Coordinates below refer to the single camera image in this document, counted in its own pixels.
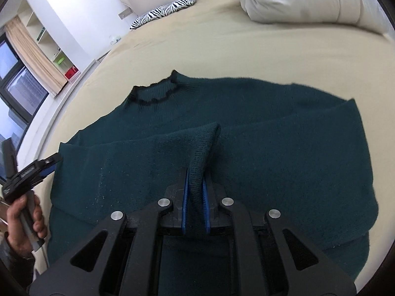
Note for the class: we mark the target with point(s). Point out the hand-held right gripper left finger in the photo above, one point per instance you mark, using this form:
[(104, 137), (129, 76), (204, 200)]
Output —
[(184, 200)]

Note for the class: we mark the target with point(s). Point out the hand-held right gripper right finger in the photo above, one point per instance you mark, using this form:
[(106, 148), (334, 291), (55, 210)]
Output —
[(206, 203)]

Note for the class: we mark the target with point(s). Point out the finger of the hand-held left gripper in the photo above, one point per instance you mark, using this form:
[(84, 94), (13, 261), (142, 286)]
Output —
[(49, 161), (47, 170)]

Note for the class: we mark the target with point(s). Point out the dark green knit sweater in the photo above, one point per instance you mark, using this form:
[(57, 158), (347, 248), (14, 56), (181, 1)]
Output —
[(277, 148)]

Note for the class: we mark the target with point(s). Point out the person's left forearm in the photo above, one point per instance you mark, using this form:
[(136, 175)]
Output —
[(15, 268)]

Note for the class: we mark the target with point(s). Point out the person's left hand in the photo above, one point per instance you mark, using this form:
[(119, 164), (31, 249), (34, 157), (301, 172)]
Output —
[(17, 225)]

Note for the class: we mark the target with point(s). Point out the dark framed window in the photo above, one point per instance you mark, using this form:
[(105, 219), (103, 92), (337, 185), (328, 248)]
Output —
[(21, 92)]

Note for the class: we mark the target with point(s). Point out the red box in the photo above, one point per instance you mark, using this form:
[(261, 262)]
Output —
[(70, 73)]

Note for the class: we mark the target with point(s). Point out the beige curtain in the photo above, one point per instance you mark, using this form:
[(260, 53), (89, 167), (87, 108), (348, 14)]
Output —
[(34, 55)]

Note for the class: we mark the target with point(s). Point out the white nightstand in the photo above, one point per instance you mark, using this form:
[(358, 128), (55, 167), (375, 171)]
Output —
[(106, 52)]

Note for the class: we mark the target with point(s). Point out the tissue box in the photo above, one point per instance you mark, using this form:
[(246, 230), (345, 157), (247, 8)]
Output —
[(115, 39)]

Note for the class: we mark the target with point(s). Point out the beige bed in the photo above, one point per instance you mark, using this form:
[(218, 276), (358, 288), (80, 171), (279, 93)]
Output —
[(247, 49)]

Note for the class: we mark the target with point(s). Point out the zebra print pillow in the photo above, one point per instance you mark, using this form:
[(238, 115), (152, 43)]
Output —
[(163, 10)]

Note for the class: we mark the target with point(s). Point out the white wall shelf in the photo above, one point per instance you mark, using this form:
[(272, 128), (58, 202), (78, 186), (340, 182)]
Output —
[(46, 37)]

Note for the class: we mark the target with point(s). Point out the wall switch panel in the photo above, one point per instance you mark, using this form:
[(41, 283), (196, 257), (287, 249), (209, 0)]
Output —
[(125, 14)]

